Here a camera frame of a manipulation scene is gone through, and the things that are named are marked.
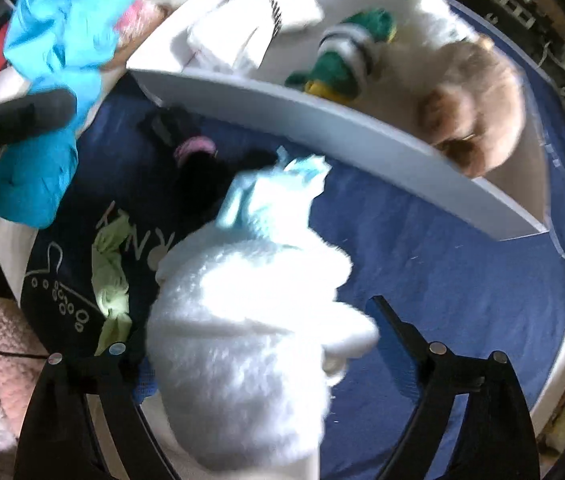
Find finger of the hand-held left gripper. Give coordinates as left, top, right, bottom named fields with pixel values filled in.
left=0, top=87, right=79, bottom=142

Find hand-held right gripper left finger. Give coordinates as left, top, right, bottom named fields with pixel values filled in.
left=15, top=344, right=178, bottom=480

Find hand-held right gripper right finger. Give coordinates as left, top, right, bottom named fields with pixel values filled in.
left=369, top=296, right=543, bottom=480

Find teal cloth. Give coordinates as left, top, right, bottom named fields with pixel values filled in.
left=0, top=0, right=160, bottom=228

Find light green cloth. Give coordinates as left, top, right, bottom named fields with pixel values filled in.
left=91, top=220, right=133, bottom=356

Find white bear plush blue overalls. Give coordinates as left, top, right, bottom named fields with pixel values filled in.
left=145, top=152, right=380, bottom=480

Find black cloth with pink trim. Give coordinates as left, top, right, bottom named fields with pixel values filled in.
left=137, top=105, right=278, bottom=221

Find white cardboard box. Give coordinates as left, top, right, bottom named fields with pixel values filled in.
left=127, top=0, right=550, bottom=243

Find brown plush toy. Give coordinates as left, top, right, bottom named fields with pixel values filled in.
left=415, top=35, right=525, bottom=178

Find green striped plush toy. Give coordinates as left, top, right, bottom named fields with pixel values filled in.
left=285, top=7, right=397, bottom=106

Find navy printed blanket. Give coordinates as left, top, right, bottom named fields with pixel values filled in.
left=20, top=82, right=565, bottom=480

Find pink fluffy blanket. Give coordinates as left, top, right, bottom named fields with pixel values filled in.
left=0, top=297, right=50, bottom=456

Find white socket panel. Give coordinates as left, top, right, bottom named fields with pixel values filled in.
left=485, top=0, right=538, bottom=31

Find thin black cable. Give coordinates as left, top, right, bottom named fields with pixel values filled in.
left=0, top=325, right=50, bottom=361

